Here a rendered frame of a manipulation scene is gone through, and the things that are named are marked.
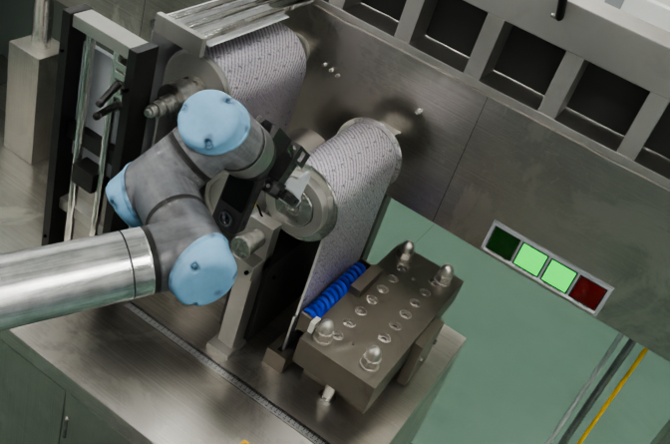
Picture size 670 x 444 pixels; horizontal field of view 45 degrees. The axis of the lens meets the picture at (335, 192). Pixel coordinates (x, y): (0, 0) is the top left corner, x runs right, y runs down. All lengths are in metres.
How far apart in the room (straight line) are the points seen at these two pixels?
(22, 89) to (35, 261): 1.03
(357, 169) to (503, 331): 2.00
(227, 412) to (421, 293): 0.45
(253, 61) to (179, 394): 0.60
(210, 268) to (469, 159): 0.80
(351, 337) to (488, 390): 1.62
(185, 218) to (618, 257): 0.89
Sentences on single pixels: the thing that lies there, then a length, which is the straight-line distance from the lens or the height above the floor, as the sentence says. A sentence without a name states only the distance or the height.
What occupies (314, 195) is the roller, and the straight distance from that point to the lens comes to 1.31.
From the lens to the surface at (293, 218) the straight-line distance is 1.36.
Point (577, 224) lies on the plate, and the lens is 1.53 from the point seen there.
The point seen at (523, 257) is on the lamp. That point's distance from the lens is 1.58.
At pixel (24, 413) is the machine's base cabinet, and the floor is 0.67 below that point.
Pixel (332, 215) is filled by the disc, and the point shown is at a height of 1.26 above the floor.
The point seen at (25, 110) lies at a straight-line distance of 1.86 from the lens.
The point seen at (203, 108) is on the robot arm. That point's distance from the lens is 0.93.
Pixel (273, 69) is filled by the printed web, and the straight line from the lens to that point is 1.47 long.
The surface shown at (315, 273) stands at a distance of 1.44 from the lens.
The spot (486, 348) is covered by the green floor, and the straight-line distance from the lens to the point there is 3.21.
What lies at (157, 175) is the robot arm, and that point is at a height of 1.48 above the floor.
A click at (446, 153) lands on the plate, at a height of 1.29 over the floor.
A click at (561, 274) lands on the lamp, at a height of 1.19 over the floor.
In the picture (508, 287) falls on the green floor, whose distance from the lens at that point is 3.55.
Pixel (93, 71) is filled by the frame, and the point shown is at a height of 1.34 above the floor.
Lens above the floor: 2.03
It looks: 34 degrees down
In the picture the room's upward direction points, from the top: 19 degrees clockwise
